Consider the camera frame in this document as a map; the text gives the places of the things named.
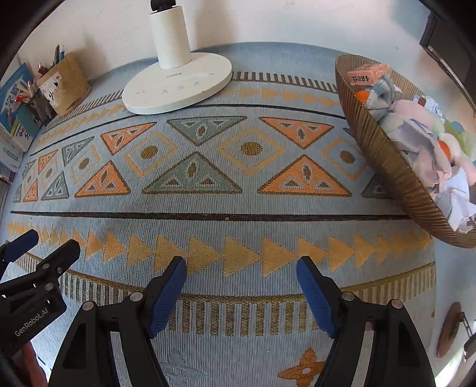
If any white paper ball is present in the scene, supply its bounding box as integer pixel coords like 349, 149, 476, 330
394, 119, 452, 195

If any three-ball plush dango toy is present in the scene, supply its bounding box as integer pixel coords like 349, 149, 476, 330
438, 133, 475, 180

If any orange mandarin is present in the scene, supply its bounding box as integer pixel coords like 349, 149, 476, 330
437, 140, 451, 160
355, 90, 370, 106

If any person's left hand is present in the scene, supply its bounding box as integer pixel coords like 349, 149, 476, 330
15, 342, 48, 387

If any brown wooden oval object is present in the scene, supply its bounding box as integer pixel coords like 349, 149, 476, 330
436, 302, 462, 358

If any stack of books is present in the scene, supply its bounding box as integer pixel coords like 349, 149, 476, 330
1, 64, 42, 173

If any brown pen holder cup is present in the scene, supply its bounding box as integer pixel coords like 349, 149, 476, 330
36, 52, 90, 116

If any brown ribbed round basket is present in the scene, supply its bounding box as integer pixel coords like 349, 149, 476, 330
335, 54, 475, 248

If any patterned blue rug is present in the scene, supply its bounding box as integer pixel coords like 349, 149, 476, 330
1, 43, 436, 386

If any green tissue pack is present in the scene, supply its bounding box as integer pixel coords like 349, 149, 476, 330
444, 120, 475, 144

